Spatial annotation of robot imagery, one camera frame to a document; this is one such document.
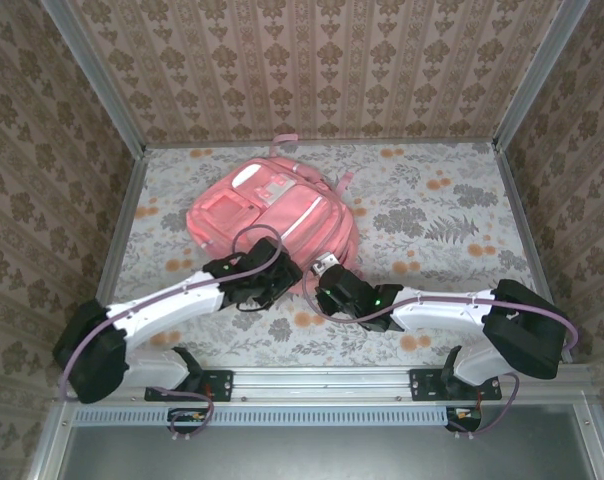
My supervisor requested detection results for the pink student backpack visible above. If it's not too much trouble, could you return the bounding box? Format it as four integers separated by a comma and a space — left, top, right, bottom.
185, 133, 363, 296

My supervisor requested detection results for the floral table cloth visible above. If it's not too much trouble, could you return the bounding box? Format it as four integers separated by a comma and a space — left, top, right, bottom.
95, 144, 566, 369

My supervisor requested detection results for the grey metal sheet panel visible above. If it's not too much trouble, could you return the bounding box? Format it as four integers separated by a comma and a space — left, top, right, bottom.
56, 424, 598, 480

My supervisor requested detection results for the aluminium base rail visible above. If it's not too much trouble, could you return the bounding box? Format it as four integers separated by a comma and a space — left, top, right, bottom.
56, 364, 591, 404

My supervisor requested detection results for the grey slotted cable duct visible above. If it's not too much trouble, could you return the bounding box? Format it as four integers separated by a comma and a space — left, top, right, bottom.
74, 405, 483, 427

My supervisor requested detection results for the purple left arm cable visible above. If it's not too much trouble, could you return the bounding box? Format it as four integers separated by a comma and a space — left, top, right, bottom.
61, 227, 283, 442

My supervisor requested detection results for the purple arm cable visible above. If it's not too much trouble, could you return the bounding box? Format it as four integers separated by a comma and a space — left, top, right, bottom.
301, 267, 581, 441
61, 227, 283, 442

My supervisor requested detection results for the aluminium side rail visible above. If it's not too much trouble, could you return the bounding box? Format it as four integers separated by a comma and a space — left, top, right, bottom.
494, 148, 573, 369
76, 149, 151, 369

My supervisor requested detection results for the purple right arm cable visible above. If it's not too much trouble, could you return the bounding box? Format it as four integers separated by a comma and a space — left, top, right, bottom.
301, 267, 581, 441

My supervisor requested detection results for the aluminium frame post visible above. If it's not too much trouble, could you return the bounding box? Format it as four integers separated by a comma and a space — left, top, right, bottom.
37, 0, 148, 157
491, 0, 591, 151

